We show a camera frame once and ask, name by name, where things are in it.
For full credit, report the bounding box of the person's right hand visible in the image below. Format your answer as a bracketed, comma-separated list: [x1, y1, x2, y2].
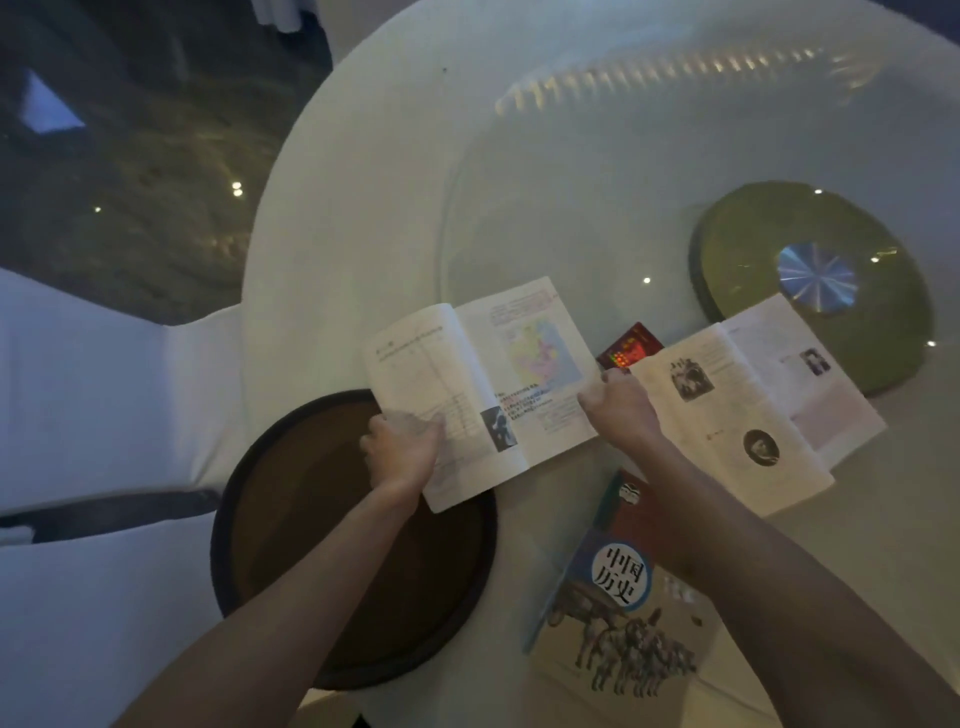
[576, 366, 666, 453]

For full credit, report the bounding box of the person's left hand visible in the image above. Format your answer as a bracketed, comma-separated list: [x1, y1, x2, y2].
[358, 410, 448, 501]

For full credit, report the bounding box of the book with map page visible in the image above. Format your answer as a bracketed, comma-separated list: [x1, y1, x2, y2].
[363, 276, 602, 516]

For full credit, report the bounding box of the person's right forearm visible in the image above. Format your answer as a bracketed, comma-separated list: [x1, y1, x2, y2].
[626, 433, 960, 728]

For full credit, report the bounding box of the person's left forearm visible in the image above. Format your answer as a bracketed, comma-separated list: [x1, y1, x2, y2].
[112, 480, 426, 728]

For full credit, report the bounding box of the small red book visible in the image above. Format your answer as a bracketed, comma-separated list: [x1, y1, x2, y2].
[596, 321, 666, 375]

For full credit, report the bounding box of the round dark brown tray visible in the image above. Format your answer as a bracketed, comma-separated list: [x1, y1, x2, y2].
[209, 387, 501, 692]

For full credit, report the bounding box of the open book with portrait photos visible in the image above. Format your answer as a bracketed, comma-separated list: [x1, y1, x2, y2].
[628, 292, 889, 519]

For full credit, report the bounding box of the round glass turntable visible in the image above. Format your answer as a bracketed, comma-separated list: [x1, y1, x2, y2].
[437, 31, 960, 676]

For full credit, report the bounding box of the closed textbook with horses cover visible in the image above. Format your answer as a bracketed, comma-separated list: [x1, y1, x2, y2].
[524, 468, 727, 704]

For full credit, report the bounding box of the white tablecloth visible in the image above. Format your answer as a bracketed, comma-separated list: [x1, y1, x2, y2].
[240, 0, 960, 728]

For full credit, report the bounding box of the green round turntable base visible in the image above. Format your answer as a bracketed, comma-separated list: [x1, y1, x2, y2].
[687, 179, 936, 398]

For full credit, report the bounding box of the white covered chair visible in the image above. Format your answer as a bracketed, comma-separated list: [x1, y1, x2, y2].
[0, 512, 228, 728]
[0, 266, 250, 520]

